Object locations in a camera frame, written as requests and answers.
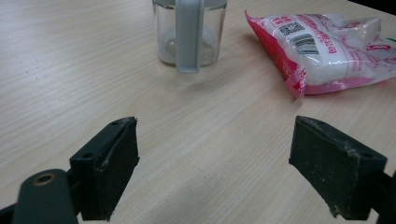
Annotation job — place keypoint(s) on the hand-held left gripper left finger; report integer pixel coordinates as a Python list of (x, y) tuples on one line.
[(106, 168)]

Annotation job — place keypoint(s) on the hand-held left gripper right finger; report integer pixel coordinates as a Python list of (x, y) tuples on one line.
[(336, 168)]

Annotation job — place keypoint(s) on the pink and white plastic bag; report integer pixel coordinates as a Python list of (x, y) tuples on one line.
[(327, 59)]

